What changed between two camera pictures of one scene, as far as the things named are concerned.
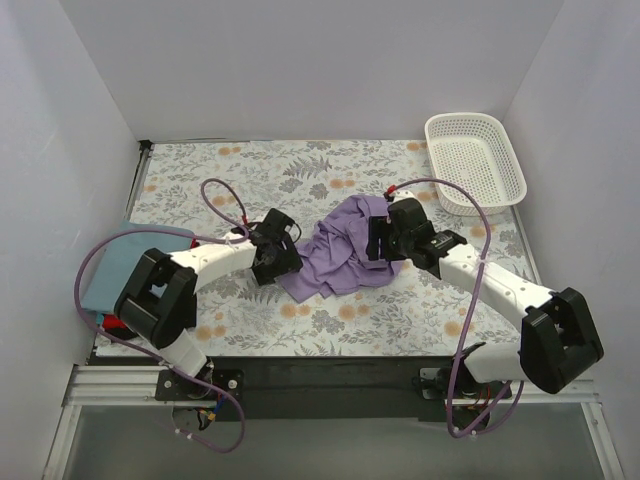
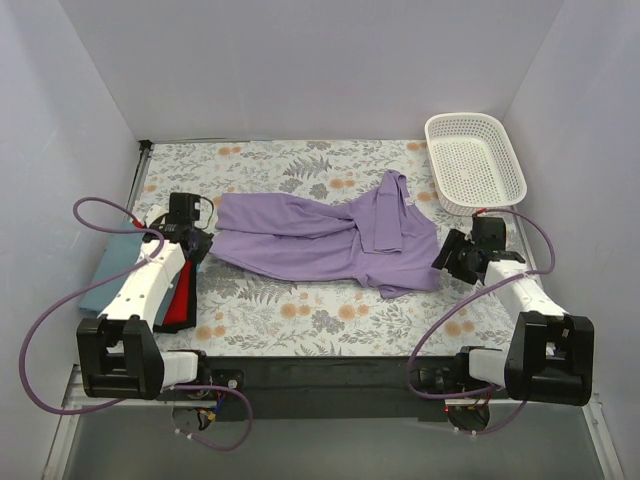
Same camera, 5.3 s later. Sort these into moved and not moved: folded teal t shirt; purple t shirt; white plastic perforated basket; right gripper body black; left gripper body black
Moved: right gripper body black; purple t shirt; left gripper body black
Not moved: white plastic perforated basket; folded teal t shirt
